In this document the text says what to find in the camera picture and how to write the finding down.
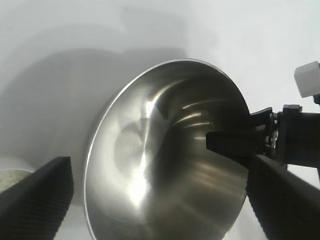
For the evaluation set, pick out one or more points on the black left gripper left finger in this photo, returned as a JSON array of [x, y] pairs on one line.
[[32, 205]]

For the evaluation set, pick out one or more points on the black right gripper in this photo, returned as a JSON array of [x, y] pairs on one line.
[[297, 140]]

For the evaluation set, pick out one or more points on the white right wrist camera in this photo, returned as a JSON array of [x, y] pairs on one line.
[[308, 80]]

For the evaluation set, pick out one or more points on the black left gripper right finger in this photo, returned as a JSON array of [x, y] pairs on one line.
[[287, 210]]

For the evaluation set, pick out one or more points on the stainless steel mixing bowl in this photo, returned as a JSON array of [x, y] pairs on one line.
[[140, 140]]

